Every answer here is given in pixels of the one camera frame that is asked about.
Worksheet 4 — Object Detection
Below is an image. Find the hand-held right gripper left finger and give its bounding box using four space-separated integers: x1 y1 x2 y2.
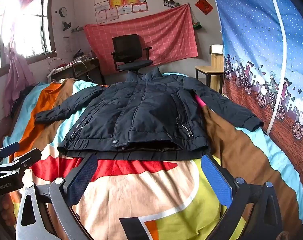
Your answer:
16 153 98 240

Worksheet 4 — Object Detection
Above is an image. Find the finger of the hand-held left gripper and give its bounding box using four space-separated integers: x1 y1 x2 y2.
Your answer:
0 142 20 160
5 148 42 172

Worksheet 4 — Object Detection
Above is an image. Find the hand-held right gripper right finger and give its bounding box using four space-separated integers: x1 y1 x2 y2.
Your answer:
201 152 283 240

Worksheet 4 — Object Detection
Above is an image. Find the dark navy padded jacket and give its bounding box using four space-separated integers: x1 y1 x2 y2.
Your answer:
35 67 264 160

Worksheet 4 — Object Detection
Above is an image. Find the person's left hand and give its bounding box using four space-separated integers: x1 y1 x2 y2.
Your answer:
0 194 16 228

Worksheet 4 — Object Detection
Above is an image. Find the colourful patterned bed blanket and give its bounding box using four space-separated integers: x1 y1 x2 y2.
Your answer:
3 72 303 240

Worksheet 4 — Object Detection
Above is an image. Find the pink window curtain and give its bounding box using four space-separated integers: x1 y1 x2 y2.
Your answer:
3 42 37 116

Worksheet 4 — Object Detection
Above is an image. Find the pink cloth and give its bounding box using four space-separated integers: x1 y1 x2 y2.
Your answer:
195 94 207 107

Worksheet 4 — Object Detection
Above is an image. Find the cluttered wooden desk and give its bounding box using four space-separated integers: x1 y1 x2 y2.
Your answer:
46 56 105 85

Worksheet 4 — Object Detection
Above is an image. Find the wooden side table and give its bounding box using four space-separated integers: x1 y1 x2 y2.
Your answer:
195 66 225 94

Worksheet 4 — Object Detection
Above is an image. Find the wooden cabinet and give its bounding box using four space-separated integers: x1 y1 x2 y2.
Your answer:
211 53 225 68

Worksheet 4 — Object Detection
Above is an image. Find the window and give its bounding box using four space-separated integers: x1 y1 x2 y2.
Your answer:
0 0 56 73

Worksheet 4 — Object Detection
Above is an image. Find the black office chair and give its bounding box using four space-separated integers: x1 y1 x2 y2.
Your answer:
111 34 154 72

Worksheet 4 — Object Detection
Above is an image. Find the blue printed bed curtain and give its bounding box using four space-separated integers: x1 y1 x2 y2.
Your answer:
210 0 303 193

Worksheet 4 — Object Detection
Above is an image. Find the white cable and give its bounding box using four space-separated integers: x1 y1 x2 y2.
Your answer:
77 60 92 81

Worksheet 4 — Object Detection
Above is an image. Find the red checked wall cloth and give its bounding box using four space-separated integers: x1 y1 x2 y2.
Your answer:
83 4 199 75

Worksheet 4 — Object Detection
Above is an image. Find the red paper wall decoration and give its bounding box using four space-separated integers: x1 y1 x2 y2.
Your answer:
195 0 214 15

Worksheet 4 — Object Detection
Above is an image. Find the group of wall certificates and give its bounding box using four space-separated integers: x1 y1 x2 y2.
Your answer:
94 0 157 25

